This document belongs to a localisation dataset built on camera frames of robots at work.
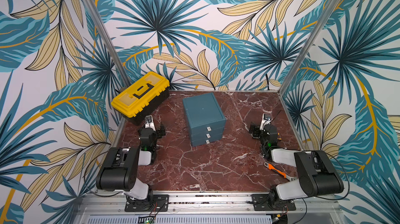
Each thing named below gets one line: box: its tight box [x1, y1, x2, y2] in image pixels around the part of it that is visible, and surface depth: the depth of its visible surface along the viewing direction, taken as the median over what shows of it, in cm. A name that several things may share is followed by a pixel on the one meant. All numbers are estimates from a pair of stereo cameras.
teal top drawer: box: [190, 119, 226, 135], surface depth 80 cm
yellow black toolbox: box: [110, 71, 171, 126], surface depth 97 cm
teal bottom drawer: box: [191, 137, 222, 147], surface depth 92 cm
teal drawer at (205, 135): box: [190, 130, 224, 141], surface depth 84 cm
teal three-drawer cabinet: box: [182, 92, 227, 147], surface depth 83 cm
